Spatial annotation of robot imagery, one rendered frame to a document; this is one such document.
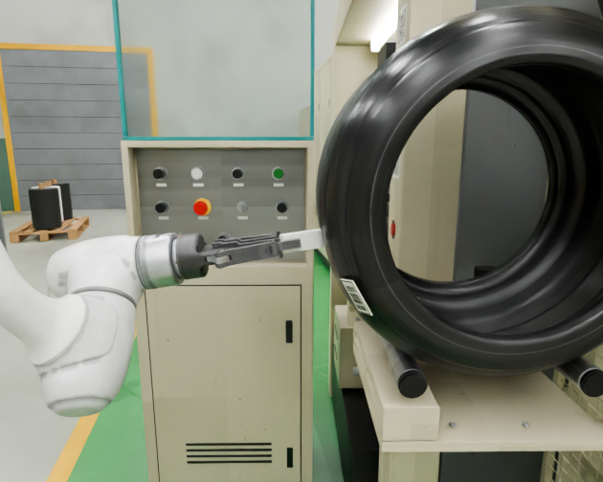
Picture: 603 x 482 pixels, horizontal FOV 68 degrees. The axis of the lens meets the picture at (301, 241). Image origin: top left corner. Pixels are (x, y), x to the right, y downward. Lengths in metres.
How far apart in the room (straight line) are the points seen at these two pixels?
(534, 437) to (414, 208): 0.49
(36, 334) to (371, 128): 0.50
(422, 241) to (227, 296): 0.63
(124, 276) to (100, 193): 9.16
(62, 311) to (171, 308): 0.80
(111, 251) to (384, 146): 0.45
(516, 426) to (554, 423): 0.07
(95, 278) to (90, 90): 9.22
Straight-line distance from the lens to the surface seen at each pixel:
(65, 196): 7.67
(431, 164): 1.03
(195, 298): 1.41
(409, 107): 0.63
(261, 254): 0.71
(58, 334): 0.66
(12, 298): 0.64
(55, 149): 10.07
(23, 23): 10.45
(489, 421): 0.87
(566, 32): 0.72
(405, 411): 0.75
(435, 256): 1.06
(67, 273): 0.79
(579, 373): 0.84
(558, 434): 0.88
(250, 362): 1.47
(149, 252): 0.74
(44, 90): 10.15
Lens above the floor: 1.26
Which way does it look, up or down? 12 degrees down
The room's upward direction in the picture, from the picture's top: straight up
